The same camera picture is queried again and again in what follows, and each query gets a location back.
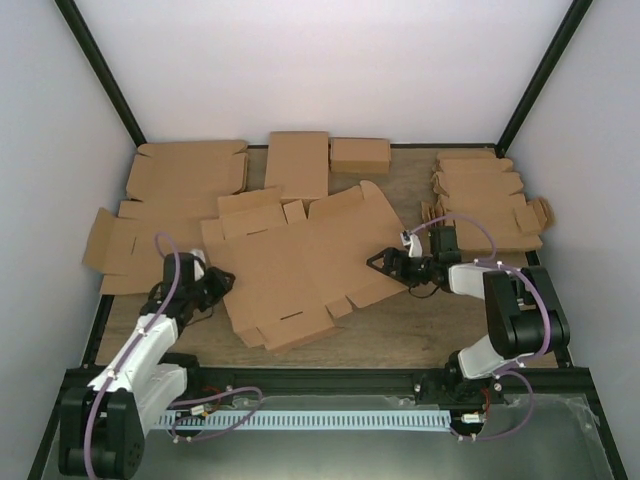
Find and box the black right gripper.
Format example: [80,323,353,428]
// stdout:
[367,248,438,289]

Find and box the large cardboard box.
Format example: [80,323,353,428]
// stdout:
[200,180,406,352]

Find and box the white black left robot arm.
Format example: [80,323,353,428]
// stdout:
[58,250,235,479]

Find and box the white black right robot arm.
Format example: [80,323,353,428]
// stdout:
[366,247,570,403]

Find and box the small folded cardboard box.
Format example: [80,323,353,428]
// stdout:
[330,137,391,174]

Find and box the tall folded cardboard box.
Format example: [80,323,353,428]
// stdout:
[264,131,329,203]

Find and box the flat cardboard blank front left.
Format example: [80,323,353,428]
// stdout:
[83,196,218,295]

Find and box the flat cardboard blank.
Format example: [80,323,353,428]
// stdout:
[83,196,218,295]
[126,140,248,202]

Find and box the flat cardboard blank back left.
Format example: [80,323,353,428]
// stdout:
[126,140,248,202]

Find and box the stack of small cardboard blanks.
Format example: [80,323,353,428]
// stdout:
[421,149,555,253]

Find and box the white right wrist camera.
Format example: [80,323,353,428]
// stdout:
[400,230,423,258]

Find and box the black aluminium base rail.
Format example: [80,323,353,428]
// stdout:
[64,367,591,407]

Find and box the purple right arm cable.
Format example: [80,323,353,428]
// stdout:
[410,213,554,442]

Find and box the light blue slotted cable duct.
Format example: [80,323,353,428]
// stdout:
[152,410,451,433]

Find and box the black left corner frame post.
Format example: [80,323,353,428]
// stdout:
[54,0,146,147]

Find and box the black corner frame post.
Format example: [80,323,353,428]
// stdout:
[54,0,146,147]
[494,0,593,158]

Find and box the black right corner frame post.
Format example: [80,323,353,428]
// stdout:
[494,0,593,158]

